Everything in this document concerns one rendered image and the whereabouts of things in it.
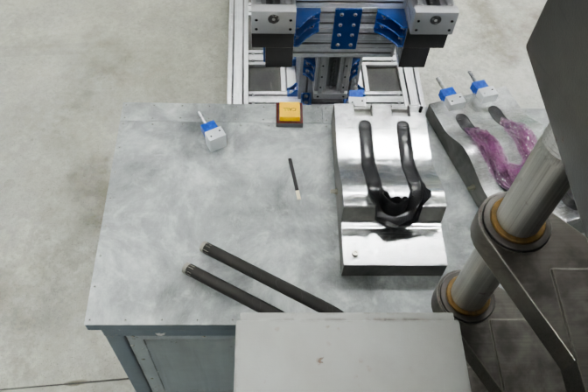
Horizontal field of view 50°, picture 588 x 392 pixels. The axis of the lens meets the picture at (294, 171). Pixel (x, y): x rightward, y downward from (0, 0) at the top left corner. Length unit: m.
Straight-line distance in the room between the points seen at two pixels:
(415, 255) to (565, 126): 1.05
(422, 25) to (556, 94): 1.42
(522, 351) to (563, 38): 0.61
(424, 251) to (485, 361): 0.60
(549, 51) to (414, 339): 0.41
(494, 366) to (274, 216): 0.82
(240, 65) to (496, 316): 1.97
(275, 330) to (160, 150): 1.08
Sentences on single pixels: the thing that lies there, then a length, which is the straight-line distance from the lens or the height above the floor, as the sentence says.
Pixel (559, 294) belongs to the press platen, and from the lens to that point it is 0.89.
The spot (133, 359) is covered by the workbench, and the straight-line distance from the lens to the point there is 1.92.
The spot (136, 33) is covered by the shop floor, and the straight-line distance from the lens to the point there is 3.38.
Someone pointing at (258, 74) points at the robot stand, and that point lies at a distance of 2.84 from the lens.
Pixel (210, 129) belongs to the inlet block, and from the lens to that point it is 1.84.
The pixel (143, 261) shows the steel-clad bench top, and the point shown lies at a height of 0.80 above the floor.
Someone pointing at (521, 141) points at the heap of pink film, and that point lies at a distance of 1.86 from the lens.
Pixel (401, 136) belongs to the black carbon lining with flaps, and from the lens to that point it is 1.81.
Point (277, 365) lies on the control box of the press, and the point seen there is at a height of 1.47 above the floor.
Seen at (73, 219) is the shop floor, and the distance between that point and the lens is 2.75.
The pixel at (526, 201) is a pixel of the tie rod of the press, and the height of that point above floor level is 1.62.
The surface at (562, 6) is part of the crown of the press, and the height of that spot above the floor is 1.89.
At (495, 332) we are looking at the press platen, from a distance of 1.12.
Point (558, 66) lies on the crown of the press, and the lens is 0.65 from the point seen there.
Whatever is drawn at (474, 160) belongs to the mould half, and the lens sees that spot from 1.80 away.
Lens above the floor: 2.28
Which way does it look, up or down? 55 degrees down
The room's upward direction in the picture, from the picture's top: 5 degrees clockwise
